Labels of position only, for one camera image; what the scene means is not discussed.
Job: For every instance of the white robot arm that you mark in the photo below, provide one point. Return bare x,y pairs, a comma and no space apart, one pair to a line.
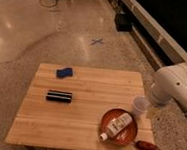
170,82

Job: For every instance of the blue sponge block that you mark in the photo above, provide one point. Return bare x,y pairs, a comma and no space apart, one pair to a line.
65,72

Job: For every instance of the wooden table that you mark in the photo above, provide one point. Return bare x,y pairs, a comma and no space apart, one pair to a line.
74,125

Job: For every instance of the black rectangular eraser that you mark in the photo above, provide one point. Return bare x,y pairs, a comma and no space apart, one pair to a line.
58,96

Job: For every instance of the white squeeze bottle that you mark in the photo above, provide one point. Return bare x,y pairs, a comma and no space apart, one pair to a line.
115,126

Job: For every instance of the clear plastic cup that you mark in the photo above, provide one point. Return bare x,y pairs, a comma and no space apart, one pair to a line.
139,106

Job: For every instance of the orange round plate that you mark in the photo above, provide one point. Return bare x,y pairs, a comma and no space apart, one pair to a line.
127,135

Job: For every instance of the red chili pepper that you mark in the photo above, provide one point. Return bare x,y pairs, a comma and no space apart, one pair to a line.
145,145

